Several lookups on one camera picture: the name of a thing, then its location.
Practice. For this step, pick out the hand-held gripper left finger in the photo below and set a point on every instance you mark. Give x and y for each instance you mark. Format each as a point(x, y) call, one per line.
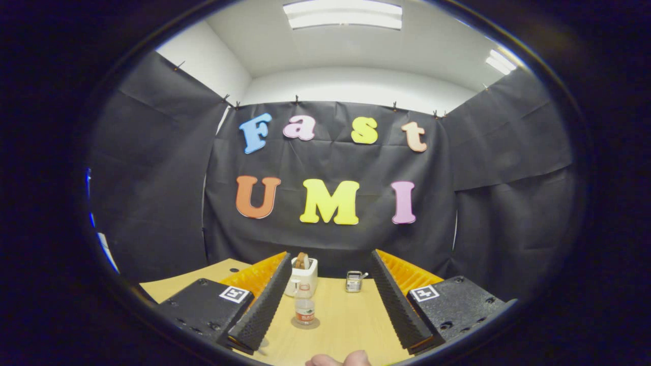
point(264, 310)

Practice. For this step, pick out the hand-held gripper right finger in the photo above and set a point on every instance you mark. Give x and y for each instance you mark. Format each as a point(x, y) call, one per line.
point(399, 310)

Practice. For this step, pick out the clear plastic bottle red label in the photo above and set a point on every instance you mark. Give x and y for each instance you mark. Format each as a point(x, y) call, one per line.
point(304, 310)

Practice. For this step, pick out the round brown coaster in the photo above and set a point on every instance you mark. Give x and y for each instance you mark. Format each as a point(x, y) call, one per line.
point(314, 324)

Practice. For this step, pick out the wooden table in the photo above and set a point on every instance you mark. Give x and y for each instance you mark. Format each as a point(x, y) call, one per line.
point(351, 325)

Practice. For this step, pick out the white toaster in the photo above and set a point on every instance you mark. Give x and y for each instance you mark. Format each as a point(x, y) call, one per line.
point(307, 277)

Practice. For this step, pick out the brown toast slice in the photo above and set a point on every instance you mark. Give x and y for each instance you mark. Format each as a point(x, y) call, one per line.
point(301, 261)

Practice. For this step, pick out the black backdrop cloth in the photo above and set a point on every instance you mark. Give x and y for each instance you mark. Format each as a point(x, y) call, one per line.
point(330, 244)

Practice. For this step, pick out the small ceiling light panel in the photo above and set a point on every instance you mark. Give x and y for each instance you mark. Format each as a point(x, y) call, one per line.
point(501, 62)

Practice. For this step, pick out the large ceiling light panel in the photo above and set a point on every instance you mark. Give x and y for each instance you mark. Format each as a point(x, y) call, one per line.
point(343, 14)

